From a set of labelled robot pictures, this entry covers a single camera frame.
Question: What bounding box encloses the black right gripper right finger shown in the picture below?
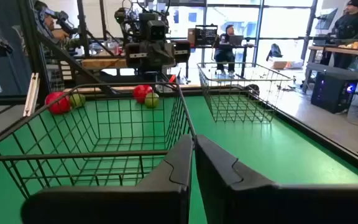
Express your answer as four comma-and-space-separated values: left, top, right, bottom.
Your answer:
194, 135, 358, 224

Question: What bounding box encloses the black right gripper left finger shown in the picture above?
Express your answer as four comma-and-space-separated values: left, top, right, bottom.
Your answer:
20, 134, 195, 224

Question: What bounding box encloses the red tomato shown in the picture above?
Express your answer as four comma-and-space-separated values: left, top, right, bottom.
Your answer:
132, 84, 154, 105

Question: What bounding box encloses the green lime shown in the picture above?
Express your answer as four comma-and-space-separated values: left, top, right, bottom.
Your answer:
69, 93, 86, 109
144, 92, 160, 109

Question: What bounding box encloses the red apple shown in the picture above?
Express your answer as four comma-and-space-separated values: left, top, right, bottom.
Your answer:
44, 91, 71, 115

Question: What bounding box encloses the yellow produce pile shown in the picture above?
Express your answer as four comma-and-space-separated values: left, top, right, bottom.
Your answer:
339, 41, 358, 50

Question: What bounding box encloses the green table mat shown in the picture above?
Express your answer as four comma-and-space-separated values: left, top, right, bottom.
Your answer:
0, 95, 358, 224

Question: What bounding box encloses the wooden table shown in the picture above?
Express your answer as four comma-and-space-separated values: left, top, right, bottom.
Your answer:
81, 57, 129, 70

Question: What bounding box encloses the person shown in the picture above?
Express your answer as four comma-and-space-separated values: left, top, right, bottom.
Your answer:
32, 0, 80, 44
213, 24, 245, 75
320, 0, 358, 69

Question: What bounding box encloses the grey laptop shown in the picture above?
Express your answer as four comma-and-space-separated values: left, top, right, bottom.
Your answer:
228, 34, 244, 46

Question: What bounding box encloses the dark backpack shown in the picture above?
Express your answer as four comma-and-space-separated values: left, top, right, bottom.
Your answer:
265, 43, 283, 62

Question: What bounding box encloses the black computer tower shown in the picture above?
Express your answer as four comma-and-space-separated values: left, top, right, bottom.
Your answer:
310, 72, 358, 114

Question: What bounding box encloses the grey workbench with wooden top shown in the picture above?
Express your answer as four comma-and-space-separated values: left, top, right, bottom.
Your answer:
301, 45, 358, 119

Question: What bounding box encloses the black monitor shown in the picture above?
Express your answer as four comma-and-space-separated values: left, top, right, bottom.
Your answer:
314, 7, 338, 31

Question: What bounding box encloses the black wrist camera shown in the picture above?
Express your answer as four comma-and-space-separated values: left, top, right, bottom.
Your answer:
147, 19, 168, 42

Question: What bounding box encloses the black frame strut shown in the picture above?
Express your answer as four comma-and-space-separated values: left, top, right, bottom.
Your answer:
35, 29, 119, 96

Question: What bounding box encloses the large black wire basket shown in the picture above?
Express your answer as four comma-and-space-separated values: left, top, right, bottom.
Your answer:
0, 81, 198, 200

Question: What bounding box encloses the gold wire basket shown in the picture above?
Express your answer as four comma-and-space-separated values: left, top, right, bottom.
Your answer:
196, 62, 293, 124

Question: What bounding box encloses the pale aluminium rail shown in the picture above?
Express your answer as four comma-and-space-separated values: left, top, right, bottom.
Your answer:
22, 73, 40, 118

